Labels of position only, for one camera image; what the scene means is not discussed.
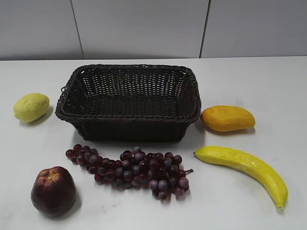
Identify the orange mango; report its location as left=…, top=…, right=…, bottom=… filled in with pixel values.
left=201, top=105, right=256, bottom=132

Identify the black woven basket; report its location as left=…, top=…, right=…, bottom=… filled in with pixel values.
left=55, top=64, right=201, bottom=142

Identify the purple grape bunch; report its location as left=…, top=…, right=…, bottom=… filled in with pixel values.
left=65, top=144, right=194, bottom=201

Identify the yellow lemon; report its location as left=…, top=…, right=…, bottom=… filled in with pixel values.
left=13, top=93, right=50, bottom=123

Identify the dark red apple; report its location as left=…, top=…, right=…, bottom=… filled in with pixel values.
left=31, top=166, right=77, bottom=218

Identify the yellow banana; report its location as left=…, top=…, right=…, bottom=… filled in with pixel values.
left=193, top=146, right=288, bottom=211

